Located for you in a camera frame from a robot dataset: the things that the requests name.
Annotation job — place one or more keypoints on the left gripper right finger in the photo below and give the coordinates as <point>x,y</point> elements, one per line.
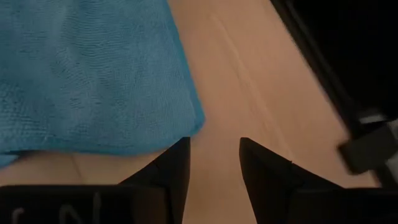
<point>267,180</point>

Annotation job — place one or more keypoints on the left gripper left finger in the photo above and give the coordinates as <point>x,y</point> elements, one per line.
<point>168,180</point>

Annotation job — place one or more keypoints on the blue microfiber towel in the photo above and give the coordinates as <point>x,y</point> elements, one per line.
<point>93,77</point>

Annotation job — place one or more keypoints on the black equipment housing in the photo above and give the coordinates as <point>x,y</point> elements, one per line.
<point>357,46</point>

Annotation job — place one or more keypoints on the black aluminium table frame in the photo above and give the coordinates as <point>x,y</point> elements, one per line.
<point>326,77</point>

